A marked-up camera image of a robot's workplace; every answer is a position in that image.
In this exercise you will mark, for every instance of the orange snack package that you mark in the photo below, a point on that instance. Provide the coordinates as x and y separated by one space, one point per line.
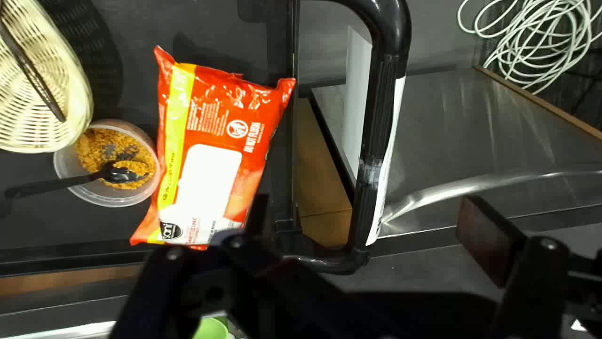
208 157

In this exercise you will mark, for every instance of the black utility cart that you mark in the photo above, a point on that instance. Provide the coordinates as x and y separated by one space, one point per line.
383 125

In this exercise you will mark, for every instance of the black spoon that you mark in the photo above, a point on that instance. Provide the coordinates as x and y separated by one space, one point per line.
63 182

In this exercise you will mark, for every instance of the plastic container with orange food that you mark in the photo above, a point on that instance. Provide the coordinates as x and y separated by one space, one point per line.
88 152

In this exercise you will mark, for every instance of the black utensil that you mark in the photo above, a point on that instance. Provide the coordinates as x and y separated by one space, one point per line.
35 72

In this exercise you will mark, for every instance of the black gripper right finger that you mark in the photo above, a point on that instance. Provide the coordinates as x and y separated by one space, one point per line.
539 289

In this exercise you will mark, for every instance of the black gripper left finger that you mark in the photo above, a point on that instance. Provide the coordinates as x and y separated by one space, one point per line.
189 289

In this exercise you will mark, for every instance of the woven wicker basket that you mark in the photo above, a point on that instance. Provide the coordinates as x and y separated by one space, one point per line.
31 106

